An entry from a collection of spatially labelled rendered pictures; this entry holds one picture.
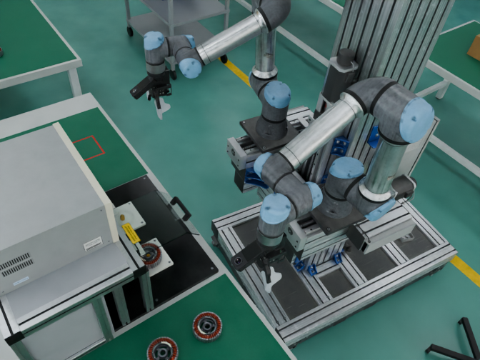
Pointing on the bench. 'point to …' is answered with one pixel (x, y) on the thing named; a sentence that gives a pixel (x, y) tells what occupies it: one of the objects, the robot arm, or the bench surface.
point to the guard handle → (181, 208)
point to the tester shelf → (68, 288)
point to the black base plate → (172, 273)
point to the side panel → (68, 336)
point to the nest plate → (161, 263)
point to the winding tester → (48, 207)
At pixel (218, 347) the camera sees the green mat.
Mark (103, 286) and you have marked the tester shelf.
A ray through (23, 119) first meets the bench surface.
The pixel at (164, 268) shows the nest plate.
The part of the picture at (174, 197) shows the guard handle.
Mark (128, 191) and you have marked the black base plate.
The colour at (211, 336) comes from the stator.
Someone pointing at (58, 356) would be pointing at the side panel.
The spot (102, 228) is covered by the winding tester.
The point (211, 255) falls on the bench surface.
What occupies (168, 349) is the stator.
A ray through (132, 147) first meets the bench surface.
